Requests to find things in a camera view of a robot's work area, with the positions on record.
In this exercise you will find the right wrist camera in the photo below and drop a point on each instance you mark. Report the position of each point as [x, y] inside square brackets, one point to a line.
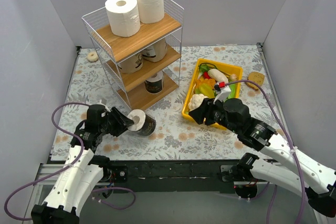
[222, 91]

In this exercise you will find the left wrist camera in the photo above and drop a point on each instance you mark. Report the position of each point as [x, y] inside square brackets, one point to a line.
[103, 103]

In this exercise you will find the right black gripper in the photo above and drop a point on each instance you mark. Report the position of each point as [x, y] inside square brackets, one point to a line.
[207, 112]

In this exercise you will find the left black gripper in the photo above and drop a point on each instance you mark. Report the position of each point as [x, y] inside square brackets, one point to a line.
[115, 121]

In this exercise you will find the white cauliflower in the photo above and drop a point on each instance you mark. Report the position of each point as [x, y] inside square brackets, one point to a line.
[195, 101]

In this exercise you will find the floral table mat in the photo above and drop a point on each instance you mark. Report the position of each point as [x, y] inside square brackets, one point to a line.
[174, 137]

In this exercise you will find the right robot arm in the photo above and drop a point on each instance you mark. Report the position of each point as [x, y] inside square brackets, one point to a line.
[298, 173]

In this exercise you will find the yellow orange pepper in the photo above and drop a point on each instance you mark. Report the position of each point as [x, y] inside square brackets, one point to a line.
[205, 87]

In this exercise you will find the yellow plastic bin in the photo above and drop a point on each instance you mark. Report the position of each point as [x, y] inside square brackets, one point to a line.
[223, 67]

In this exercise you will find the bread slice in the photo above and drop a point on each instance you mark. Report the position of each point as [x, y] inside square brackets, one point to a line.
[257, 78]

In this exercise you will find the white radish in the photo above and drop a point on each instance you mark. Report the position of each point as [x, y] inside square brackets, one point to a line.
[217, 75]

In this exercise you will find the brown printed paper roll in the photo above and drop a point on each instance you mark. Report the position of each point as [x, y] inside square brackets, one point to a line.
[156, 51]

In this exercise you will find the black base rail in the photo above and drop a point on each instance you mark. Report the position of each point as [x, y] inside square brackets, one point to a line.
[177, 175]

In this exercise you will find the white wire wooden shelf rack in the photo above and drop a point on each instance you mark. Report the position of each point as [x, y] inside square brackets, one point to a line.
[114, 50]

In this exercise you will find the garlic bulb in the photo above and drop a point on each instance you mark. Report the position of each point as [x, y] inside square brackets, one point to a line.
[233, 77]

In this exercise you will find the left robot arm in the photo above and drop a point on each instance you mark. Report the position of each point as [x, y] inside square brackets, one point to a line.
[82, 169]

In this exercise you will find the small beige donut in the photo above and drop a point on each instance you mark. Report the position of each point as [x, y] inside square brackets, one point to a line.
[92, 57]

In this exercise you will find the green cucumber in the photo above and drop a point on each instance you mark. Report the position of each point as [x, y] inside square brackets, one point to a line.
[233, 88]

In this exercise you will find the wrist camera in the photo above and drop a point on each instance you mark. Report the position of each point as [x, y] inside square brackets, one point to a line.
[103, 103]
[222, 91]

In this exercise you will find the white paper towel roll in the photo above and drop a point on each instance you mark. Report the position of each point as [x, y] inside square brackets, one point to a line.
[123, 16]
[151, 11]

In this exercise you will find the black roll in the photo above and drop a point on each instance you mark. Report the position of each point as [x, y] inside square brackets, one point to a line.
[154, 84]
[144, 125]

